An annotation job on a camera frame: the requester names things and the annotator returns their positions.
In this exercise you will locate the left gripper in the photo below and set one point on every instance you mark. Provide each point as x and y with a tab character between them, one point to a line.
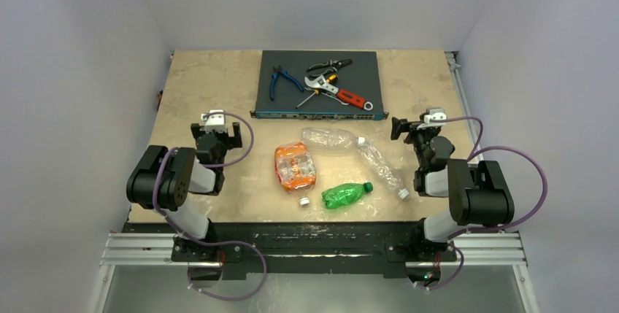
228	143

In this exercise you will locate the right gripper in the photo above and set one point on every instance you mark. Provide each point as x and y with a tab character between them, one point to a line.
413	127

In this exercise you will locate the orange label plastic bottle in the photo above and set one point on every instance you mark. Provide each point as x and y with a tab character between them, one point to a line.
294	167

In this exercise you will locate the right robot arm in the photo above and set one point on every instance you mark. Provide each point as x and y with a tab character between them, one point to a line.
477	194

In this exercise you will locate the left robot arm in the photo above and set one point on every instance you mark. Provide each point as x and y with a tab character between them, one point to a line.
163	180

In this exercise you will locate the slim clear plastic bottle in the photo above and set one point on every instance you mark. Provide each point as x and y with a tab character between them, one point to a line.
380	166

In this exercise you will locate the large clear plastic bottle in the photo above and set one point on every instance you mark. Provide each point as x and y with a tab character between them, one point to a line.
330	141

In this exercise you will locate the green plastic bottle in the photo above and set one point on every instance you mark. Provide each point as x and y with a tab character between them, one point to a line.
345	194

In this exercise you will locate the yellow black screwdriver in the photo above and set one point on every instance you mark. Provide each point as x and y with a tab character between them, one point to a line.
316	87

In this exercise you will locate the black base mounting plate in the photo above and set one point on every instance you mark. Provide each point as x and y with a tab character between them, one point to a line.
392	249

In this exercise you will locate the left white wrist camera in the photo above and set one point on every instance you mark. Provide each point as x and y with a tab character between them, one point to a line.
214	120

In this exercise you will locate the red handled adjustable wrench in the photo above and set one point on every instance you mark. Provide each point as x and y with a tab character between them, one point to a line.
348	98

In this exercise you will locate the black network switch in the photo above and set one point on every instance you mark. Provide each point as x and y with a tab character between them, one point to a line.
281	85

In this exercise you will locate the black handled snips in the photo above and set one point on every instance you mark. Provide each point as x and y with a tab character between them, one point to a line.
333	65

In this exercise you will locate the aluminium frame rail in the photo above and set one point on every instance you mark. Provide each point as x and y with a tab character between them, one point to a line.
155	249

